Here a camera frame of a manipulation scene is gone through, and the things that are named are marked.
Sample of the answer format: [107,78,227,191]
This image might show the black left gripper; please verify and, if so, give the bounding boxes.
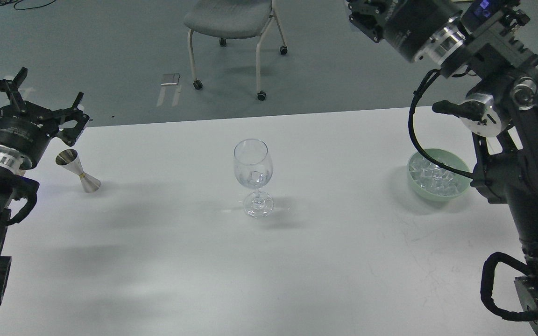
[0,67,90,169]

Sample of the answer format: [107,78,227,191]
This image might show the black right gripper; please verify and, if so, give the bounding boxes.
[346,0,466,64]

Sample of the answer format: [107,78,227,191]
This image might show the steel cocktail jigger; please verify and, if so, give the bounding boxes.
[55,149,102,193]

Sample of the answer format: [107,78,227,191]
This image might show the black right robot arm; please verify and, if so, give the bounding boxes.
[348,0,538,335]

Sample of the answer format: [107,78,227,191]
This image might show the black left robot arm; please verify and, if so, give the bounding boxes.
[0,68,89,304]

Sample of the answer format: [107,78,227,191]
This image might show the green bowl of ice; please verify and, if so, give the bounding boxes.
[406,152,471,202]

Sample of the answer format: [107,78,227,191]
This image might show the clear wine glass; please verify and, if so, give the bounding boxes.
[233,139,275,218]

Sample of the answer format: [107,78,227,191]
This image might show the grey office chair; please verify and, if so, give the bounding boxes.
[184,0,289,101]

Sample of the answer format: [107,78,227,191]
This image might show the metal floor plate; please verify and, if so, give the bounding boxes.
[160,73,181,86]

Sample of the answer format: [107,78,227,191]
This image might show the black floor cables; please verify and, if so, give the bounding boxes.
[0,0,59,20]

